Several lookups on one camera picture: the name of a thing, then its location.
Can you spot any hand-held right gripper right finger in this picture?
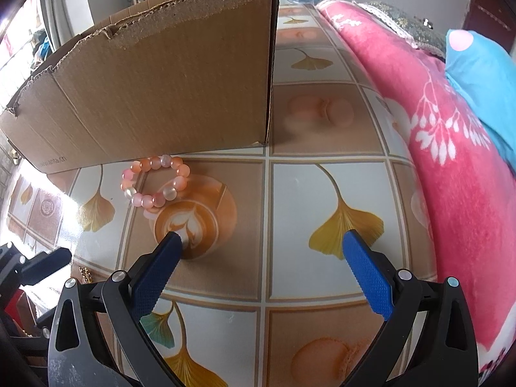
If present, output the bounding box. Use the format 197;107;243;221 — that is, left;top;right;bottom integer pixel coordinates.
341;230;480;387

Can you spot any blue pillow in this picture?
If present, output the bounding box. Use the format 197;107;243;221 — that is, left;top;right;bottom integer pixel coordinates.
444;29;516;158

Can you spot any brown cardboard box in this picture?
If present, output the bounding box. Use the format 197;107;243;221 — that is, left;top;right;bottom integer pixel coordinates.
0;0;280;174

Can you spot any red bag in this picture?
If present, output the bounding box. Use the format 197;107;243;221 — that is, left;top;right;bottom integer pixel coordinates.
4;290;31;331

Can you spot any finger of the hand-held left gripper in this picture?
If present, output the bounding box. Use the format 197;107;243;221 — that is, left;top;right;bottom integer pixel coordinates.
18;247;73;287

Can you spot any pink floral blanket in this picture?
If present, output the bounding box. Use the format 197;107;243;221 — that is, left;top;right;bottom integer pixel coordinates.
314;0;516;383

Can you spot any pink bead bracelet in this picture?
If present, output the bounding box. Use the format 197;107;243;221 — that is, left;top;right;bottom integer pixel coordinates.
121;154;191;210

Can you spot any dark red door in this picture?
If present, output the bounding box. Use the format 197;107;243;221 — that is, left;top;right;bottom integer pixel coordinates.
461;0;512;45

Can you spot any grey patterned pillow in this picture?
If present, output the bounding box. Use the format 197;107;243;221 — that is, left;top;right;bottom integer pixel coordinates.
355;1;448;59

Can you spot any grey curtain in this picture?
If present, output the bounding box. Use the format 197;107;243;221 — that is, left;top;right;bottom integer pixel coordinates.
40;0;93;49

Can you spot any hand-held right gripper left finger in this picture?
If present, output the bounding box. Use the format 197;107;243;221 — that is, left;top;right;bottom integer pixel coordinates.
47;231;186;387

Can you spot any pile of clothes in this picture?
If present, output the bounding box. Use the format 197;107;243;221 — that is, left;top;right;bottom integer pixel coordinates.
32;28;53;65

